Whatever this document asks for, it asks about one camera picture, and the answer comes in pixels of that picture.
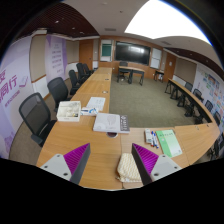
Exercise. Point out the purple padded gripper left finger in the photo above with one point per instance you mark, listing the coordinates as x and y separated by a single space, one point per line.
69 166

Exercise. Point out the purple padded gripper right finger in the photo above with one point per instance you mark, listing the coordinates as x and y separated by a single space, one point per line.
151 166

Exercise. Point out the cream patterned towel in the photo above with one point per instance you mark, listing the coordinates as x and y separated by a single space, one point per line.
127 169

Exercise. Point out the green paper booklet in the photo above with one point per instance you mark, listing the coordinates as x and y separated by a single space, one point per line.
169 143

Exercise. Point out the blue capped marker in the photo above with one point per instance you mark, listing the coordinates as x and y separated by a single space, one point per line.
155 140

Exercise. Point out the red capped marker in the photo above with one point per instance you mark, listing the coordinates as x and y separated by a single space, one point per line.
153 139

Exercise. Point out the white open cardboard box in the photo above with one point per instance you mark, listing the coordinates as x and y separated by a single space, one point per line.
69 111

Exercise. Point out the large white book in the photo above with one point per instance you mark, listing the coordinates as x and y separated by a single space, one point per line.
113 123

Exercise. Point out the white and blue small pack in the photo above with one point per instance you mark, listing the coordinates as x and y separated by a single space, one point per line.
89 111

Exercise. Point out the white paper sheet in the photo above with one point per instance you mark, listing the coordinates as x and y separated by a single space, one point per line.
96 102

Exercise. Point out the black mesh office chair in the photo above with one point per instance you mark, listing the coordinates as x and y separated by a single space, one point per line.
36 115

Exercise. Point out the long wooden right desk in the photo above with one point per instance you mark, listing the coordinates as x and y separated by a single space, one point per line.
191 99

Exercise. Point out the dark small desk front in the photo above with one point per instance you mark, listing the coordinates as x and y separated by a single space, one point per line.
131 72

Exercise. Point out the black chair behind desk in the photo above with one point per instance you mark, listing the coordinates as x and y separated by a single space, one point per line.
122 70

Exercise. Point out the white whiteboard right of screen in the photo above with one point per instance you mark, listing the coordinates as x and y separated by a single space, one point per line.
156 58

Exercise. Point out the wooden door left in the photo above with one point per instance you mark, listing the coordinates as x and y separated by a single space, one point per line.
86 52

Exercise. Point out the purple wall banner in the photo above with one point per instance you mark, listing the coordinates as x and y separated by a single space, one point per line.
55 57

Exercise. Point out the large black wall screen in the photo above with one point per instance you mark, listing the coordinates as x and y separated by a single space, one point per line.
130 52

